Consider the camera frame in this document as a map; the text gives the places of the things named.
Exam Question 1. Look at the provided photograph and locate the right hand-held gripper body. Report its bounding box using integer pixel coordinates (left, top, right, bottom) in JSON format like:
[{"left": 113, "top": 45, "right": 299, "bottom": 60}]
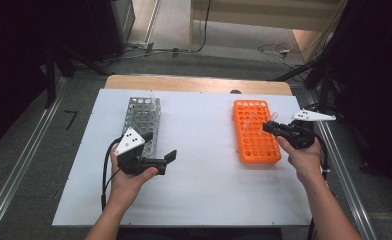
[{"left": 277, "top": 109, "right": 337, "bottom": 150}]

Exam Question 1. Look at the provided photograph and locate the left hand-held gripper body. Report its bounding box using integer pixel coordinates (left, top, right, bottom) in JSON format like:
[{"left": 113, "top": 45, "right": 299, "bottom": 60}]
[{"left": 114, "top": 127, "right": 168, "bottom": 177}]

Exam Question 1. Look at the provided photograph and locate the metal test tube rack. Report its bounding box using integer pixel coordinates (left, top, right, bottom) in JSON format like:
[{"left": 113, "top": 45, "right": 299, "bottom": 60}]
[{"left": 121, "top": 96, "right": 162, "bottom": 159}]

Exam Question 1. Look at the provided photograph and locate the orange test tube rack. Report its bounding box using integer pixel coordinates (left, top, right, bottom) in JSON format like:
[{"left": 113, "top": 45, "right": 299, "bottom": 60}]
[{"left": 232, "top": 99, "right": 282, "bottom": 165}]

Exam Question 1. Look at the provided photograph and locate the person's right hand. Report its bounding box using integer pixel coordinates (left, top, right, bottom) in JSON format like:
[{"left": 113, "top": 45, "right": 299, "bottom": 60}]
[{"left": 276, "top": 136, "right": 324, "bottom": 184}]

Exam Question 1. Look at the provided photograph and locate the person's left hand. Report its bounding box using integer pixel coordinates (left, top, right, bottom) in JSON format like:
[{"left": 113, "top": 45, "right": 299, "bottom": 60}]
[{"left": 107, "top": 154, "right": 159, "bottom": 209}]

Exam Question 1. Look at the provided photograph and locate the white table board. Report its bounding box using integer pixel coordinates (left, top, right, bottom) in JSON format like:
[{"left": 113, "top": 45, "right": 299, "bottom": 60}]
[{"left": 52, "top": 88, "right": 313, "bottom": 228}]

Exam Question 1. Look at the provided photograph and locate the black tripod stand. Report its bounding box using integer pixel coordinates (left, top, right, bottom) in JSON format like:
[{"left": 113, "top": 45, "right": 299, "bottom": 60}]
[{"left": 273, "top": 39, "right": 343, "bottom": 114}]

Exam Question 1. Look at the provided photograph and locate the wooden table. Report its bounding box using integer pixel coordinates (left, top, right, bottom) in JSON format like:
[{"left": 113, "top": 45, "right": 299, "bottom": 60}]
[{"left": 103, "top": 74, "right": 293, "bottom": 97}]

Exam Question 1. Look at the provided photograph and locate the person's dark clothing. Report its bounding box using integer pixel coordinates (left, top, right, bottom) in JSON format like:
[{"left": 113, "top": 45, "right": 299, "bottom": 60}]
[{"left": 117, "top": 227, "right": 282, "bottom": 240}]

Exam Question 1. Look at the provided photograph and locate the grey power strip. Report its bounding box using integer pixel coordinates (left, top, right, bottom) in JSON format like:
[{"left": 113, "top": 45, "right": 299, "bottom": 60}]
[{"left": 126, "top": 41, "right": 156, "bottom": 55}]

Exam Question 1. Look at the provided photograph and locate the dark curtain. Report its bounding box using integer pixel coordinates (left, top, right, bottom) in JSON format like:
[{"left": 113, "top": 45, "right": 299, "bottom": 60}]
[
  {"left": 0, "top": 0, "right": 97, "bottom": 157},
  {"left": 328, "top": 0, "right": 392, "bottom": 204}
]

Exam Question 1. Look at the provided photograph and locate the black metal stand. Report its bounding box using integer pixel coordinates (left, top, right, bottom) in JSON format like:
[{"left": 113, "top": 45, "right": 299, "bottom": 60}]
[{"left": 44, "top": 44, "right": 58, "bottom": 109}]

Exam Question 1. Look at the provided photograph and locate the light wooden shelf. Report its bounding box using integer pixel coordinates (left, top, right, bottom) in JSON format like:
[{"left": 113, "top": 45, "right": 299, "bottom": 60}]
[{"left": 188, "top": 0, "right": 349, "bottom": 54}]

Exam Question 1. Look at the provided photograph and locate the black cabinet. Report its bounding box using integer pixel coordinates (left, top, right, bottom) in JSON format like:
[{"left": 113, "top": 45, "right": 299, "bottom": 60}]
[{"left": 85, "top": 0, "right": 136, "bottom": 64}]

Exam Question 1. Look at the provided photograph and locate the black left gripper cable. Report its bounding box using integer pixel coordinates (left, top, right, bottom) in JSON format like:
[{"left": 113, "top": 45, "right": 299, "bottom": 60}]
[{"left": 100, "top": 136, "right": 124, "bottom": 212}]

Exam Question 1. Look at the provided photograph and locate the white floor cable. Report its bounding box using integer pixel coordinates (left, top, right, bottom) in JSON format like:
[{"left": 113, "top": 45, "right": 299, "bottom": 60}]
[{"left": 257, "top": 42, "right": 295, "bottom": 68}]

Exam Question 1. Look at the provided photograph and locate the aluminium floor rail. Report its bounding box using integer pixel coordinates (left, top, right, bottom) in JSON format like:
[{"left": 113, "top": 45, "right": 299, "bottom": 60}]
[
  {"left": 0, "top": 76, "right": 69, "bottom": 240},
  {"left": 302, "top": 89, "right": 379, "bottom": 240}
]

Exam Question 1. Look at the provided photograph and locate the thin metal floor rail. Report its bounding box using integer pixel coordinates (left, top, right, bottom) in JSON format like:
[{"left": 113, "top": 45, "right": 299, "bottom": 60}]
[{"left": 143, "top": 0, "right": 162, "bottom": 44}]

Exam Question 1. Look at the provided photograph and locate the black hanging cable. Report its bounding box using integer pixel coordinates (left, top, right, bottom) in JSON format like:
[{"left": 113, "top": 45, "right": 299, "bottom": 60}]
[{"left": 195, "top": 0, "right": 213, "bottom": 54}]

